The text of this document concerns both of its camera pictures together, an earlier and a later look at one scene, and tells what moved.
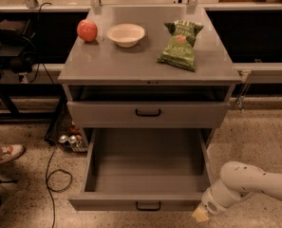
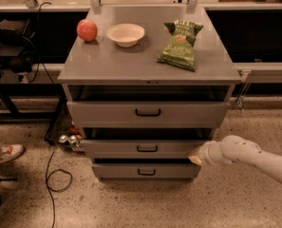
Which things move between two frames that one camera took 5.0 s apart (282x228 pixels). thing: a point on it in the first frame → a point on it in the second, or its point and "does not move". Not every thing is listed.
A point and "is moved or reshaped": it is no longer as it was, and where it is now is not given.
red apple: x=86 y=30 does not move
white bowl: x=125 y=34 does not move
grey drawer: x=145 y=169 is moved or reshaped
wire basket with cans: x=64 y=131 does not move
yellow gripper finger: x=199 y=214 → x=197 y=158
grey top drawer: x=148 y=114 does not move
